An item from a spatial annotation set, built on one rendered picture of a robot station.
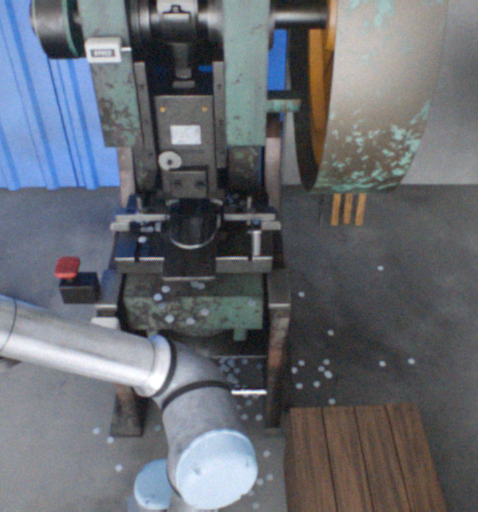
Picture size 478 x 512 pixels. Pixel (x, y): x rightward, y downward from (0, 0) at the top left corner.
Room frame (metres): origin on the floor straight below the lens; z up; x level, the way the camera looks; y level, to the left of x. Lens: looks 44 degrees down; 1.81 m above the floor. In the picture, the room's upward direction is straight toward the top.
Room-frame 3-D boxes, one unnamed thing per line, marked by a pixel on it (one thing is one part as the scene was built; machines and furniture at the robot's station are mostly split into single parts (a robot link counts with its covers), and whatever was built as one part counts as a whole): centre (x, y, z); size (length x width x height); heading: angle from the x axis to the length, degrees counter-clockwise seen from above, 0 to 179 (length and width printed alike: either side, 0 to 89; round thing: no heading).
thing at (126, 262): (1.30, 0.13, 0.68); 0.45 x 0.30 x 0.06; 90
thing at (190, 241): (1.13, 0.13, 0.72); 0.25 x 0.14 x 0.14; 0
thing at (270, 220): (1.30, -0.04, 0.76); 0.17 x 0.06 x 0.10; 90
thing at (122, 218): (1.30, 0.30, 0.76); 0.17 x 0.06 x 0.10; 90
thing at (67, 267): (1.07, 0.46, 0.72); 0.07 x 0.06 x 0.08; 0
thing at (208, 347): (1.31, 0.13, 0.31); 0.43 x 0.42 x 0.01; 90
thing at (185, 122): (1.26, 0.13, 1.04); 0.17 x 0.15 x 0.30; 0
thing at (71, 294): (1.07, 0.44, 0.62); 0.10 x 0.06 x 0.20; 90
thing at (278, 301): (1.44, -0.14, 0.45); 0.92 x 0.12 x 0.90; 0
